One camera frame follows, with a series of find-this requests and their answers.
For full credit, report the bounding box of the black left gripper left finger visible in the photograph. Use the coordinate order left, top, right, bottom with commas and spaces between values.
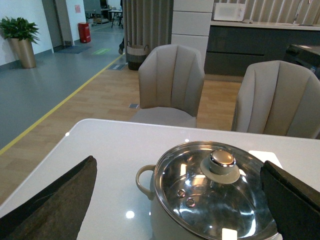
0, 156, 97, 240

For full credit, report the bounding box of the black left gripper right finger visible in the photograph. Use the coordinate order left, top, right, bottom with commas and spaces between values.
260, 160, 320, 240

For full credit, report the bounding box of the glass pot lid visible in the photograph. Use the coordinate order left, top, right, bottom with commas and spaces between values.
152, 141, 280, 240

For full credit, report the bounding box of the white electric cooking pot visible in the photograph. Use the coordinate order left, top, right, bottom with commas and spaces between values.
135, 141, 283, 240

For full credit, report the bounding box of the gold plant pot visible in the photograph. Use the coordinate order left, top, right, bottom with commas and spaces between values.
9, 38, 36, 69

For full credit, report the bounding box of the beige right dining chair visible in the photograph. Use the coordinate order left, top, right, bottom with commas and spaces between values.
231, 60, 320, 139

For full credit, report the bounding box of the beige dining chair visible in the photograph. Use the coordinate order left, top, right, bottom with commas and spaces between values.
130, 44, 205, 128
231, 60, 320, 139

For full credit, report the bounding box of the dark kitchen counter cabinet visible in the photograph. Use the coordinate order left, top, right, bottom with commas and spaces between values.
204, 22, 320, 76

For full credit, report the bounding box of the woven laundry basket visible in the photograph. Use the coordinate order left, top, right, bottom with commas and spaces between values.
126, 41, 149, 71

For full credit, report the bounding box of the beige left dining chair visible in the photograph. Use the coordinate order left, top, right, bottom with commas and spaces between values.
130, 44, 205, 128

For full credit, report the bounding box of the red fire extinguisher box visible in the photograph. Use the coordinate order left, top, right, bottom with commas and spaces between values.
78, 22, 91, 43

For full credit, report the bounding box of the green potted plant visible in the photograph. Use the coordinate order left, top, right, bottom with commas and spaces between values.
0, 16, 40, 44

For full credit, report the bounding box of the white microwave oven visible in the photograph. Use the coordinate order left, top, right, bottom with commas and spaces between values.
213, 3, 246, 22

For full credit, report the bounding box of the distant table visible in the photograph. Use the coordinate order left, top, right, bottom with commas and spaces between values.
109, 9, 124, 29

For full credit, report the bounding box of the grey curtain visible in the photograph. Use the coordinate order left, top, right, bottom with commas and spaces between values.
122, 0, 174, 62

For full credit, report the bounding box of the white pillar cabinet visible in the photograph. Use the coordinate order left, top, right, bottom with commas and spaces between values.
171, 0, 214, 66

